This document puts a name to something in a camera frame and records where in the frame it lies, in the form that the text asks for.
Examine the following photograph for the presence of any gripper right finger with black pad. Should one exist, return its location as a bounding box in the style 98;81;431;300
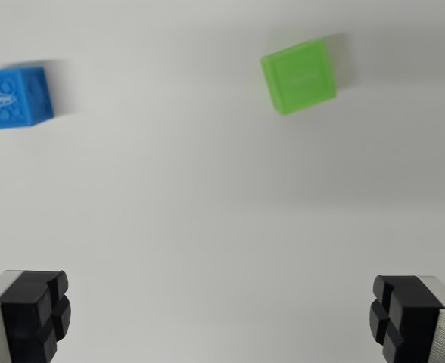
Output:
369;275;445;363

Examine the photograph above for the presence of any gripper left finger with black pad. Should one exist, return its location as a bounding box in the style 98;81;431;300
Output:
0;269;72;363

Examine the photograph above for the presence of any green embossed cube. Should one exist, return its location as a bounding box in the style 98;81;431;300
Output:
260;37;338;116

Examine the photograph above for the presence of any blue embossed cube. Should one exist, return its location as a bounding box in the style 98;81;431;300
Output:
0;67;54;132

